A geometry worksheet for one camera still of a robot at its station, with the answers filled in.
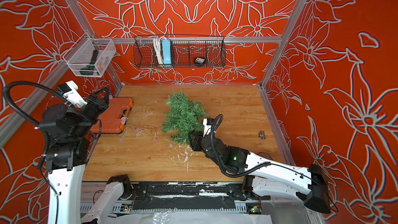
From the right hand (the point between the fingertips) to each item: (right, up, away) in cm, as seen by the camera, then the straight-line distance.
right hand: (186, 136), depth 68 cm
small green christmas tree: (-1, +9, -1) cm, 9 cm away
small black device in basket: (+6, +42, +28) cm, 50 cm away
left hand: (-28, +22, -12) cm, 37 cm away
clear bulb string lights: (-32, -2, +29) cm, 43 cm away
